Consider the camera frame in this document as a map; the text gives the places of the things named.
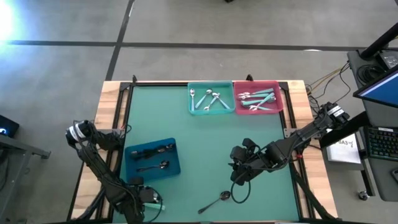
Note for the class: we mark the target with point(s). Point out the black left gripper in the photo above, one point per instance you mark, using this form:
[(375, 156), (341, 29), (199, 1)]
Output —
[(144, 194)]

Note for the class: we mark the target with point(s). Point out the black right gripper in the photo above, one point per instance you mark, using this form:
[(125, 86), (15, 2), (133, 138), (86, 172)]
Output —
[(248, 165)]

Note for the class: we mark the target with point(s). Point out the blue plastic bin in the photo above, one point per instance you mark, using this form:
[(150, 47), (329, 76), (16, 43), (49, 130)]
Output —
[(133, 171)]

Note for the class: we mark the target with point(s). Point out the translucent teal plastic bin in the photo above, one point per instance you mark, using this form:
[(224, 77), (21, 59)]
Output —
[(217, 110)]

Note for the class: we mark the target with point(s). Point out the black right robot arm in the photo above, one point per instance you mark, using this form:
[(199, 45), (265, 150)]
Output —
[(298, 137)]

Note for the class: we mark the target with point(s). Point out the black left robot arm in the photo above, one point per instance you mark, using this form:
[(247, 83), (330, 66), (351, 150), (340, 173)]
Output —
[(99, 168)]

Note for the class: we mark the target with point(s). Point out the green table mat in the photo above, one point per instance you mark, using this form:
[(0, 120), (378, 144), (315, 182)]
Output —
[(202, 140)]

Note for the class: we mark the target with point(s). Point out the pink plastic bin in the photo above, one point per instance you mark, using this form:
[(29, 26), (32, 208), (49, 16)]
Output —
[(276, 87)]

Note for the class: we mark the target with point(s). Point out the white paper sheet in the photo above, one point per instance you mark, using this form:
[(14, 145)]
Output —
[(343, 149)]

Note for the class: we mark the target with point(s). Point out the caster wheel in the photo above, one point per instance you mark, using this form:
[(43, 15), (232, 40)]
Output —
[(363, 196)]

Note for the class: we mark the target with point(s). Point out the grey metal cart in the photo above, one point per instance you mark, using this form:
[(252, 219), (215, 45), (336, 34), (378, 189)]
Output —
[(18, 149)]

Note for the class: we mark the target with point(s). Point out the grey computer desk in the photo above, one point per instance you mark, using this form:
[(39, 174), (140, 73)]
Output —
[(382, 180)]

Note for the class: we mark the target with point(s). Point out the black computer keyboard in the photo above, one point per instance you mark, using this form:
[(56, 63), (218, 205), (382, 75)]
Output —
[(382, 143)]

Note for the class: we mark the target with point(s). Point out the black device blue light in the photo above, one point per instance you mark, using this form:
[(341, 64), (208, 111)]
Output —
[(9, 124)]

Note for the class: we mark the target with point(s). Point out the computer monitor blue screen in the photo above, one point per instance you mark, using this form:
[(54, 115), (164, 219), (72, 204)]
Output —
[(382, 91)]

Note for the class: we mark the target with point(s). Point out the black power adapter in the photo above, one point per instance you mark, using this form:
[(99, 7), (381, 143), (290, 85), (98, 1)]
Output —
[(388, 59)]

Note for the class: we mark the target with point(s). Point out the black diagonal pole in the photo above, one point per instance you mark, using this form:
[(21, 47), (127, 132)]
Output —
[(381, 42)]

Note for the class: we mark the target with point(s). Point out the black aluminium table frame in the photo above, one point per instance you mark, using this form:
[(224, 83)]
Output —
[(285, 109)]

